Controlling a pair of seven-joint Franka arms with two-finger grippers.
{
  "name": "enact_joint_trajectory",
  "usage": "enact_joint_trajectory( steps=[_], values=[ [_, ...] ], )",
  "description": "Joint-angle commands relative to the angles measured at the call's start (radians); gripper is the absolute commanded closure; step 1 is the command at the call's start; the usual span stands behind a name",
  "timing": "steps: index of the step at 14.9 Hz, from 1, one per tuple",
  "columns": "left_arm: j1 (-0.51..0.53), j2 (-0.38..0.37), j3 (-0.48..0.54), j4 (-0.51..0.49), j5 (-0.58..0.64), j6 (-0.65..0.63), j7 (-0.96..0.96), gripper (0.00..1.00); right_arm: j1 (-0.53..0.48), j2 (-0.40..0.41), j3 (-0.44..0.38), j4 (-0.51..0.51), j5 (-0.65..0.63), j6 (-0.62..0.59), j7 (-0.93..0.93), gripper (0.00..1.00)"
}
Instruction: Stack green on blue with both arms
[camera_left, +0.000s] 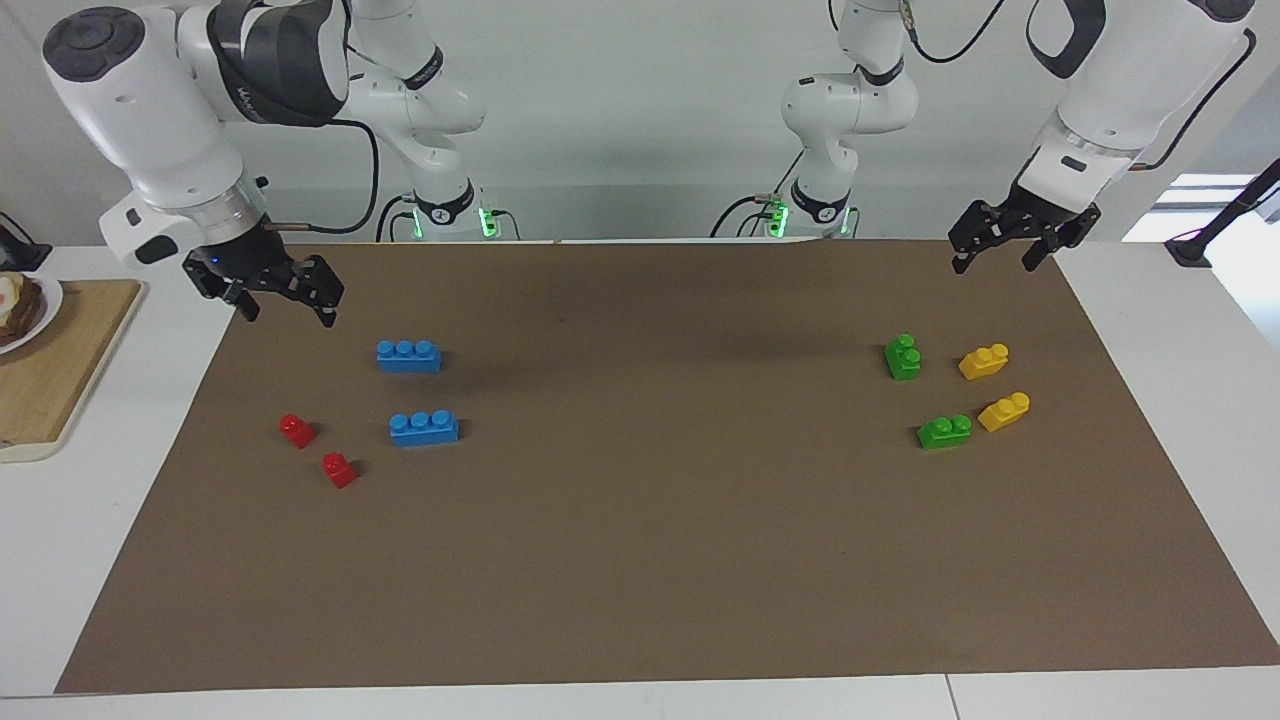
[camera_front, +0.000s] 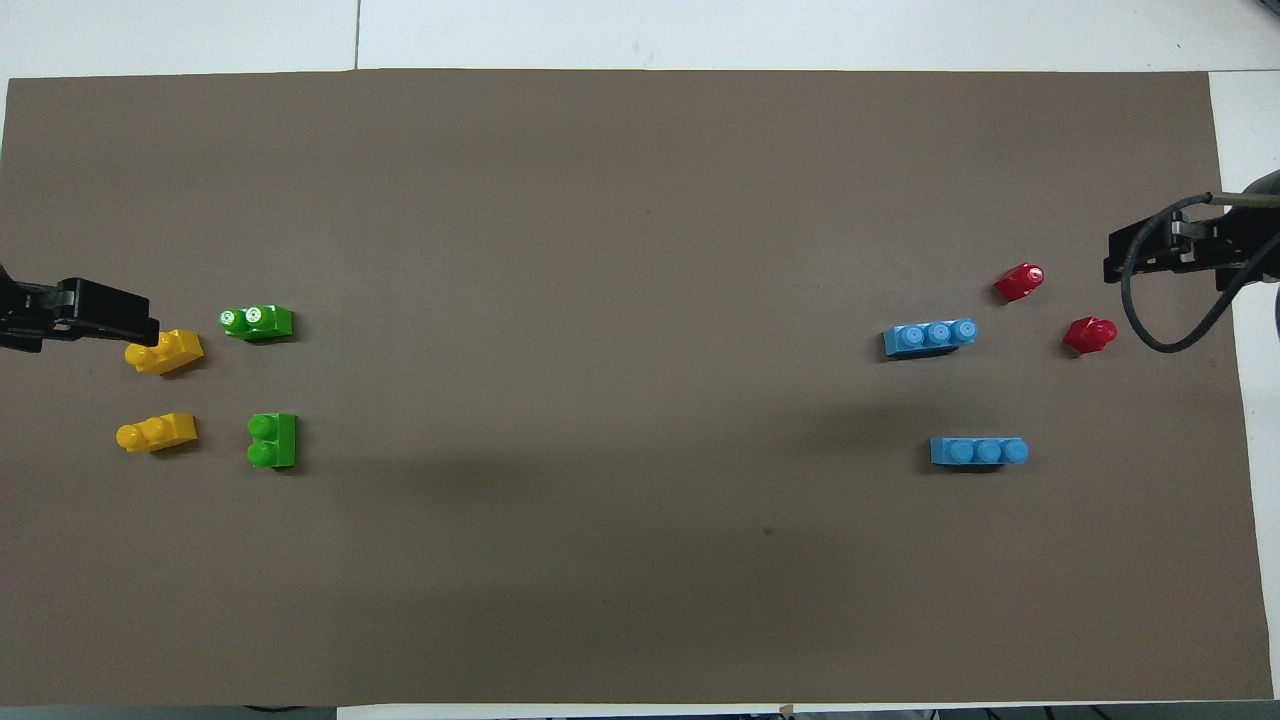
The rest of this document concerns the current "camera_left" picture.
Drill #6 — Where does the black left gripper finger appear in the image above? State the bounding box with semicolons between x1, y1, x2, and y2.
948;202;1006;274
1022;220;1086;273

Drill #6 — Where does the green two-stud brick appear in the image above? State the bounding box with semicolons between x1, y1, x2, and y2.
884;334;923;382
917;414;973;450

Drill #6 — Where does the blue three-stud brick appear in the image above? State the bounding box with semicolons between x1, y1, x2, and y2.
376;340;442;374
389;410;460;448

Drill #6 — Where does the yellow two-stud brick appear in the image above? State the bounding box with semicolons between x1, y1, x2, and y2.
978;391;1031;433
958;343;1010;381

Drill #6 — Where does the white plate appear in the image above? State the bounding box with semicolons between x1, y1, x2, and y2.
0;272;64;356

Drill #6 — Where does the wooden cutting board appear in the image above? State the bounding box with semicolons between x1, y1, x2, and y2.
0;280;146;463

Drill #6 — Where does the brown toast food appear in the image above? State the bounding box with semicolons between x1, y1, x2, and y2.
0;275;46;346

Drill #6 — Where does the brown paper mat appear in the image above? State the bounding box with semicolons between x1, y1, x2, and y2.
55;238;1280;696

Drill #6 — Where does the black base cable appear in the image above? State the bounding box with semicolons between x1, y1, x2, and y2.
375;193;416;243
710;150;806;239

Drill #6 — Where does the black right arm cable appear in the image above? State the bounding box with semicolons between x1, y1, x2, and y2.
265;118;381;236

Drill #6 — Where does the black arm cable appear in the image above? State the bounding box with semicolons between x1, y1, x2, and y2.
900;0;1259;171
265;118;381;236

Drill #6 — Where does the black camera stand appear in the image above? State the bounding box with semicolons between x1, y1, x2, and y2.
1165;158;1280;269

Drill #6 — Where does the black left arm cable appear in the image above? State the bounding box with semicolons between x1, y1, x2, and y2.
900;0;1259;171

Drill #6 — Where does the black clamp mount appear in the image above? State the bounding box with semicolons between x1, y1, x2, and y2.
0;212;53;273

